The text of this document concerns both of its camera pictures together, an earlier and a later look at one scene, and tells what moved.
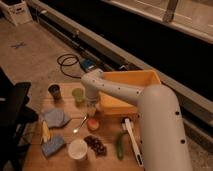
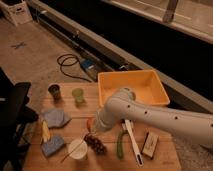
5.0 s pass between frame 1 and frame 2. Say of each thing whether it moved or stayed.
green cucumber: stayed
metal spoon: moved
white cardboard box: stayed
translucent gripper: moved
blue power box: stayed
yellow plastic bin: stayed
